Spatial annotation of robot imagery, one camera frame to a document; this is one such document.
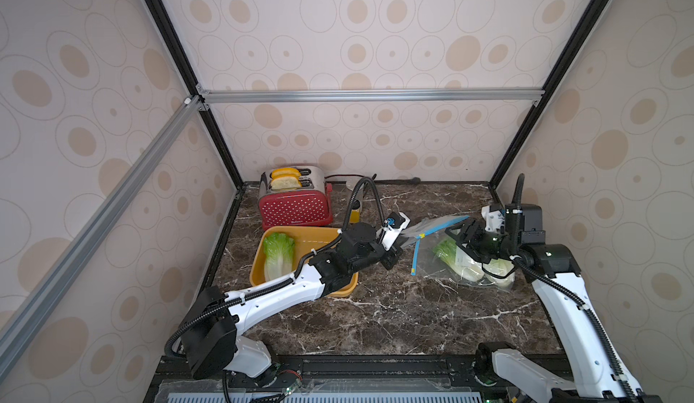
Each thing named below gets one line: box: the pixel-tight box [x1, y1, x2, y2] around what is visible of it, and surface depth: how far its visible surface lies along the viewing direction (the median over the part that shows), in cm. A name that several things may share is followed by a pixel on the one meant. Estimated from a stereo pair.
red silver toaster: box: [258, 165, 334, 230], surface depth 98 cm
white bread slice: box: [271, 176, 303, 190], surface depth 96 cm
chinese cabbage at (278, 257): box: [262, 232, 296, 282], surface depth 90 cm
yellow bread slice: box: [271, 167, 302, 184], surface depth 97 cm
